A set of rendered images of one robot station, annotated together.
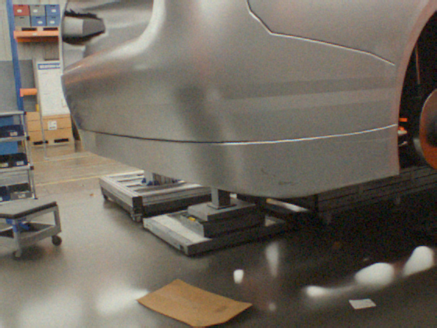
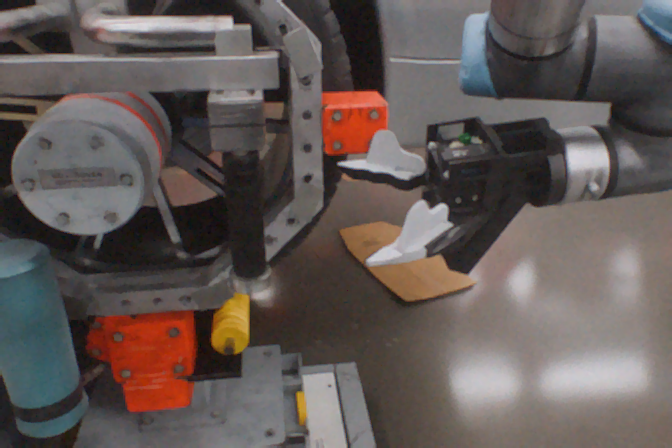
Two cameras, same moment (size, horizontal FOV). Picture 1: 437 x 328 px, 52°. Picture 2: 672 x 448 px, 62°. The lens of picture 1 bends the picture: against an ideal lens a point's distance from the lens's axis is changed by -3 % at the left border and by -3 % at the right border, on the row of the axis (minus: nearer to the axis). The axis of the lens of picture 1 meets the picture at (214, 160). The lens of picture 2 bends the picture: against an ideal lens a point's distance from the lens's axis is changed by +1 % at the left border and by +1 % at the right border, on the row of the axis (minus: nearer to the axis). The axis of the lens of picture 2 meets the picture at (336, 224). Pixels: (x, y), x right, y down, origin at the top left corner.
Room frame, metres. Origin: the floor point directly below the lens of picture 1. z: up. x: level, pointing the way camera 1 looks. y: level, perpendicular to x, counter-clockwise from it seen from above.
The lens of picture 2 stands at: (3.91, 0.57, 1.07)
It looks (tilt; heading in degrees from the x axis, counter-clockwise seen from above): 26 degrees down; 201
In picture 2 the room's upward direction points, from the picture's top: straight up
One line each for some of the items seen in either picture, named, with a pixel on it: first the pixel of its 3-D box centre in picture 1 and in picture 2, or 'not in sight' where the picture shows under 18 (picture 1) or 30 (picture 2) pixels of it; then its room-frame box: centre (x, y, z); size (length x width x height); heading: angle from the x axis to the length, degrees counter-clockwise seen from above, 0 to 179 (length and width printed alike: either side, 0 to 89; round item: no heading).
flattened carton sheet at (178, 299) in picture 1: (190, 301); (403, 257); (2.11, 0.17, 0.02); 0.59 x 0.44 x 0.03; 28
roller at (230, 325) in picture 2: not in sight; (232, 297); (3.21, 0.11, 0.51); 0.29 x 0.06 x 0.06; 28
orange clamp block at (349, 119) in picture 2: not in sight; (351, 122); (3.20, 0.33, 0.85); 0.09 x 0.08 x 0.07; 118
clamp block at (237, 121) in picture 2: not in sight; (238, 111); (3.45, 0.30, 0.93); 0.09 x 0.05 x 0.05; 28
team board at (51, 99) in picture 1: (77, 106); not in sight; (9.02, 2.63, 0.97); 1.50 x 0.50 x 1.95; 116
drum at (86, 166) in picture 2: not in sight; (103, 149); (3.41, 0.09, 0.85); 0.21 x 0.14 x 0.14; 28
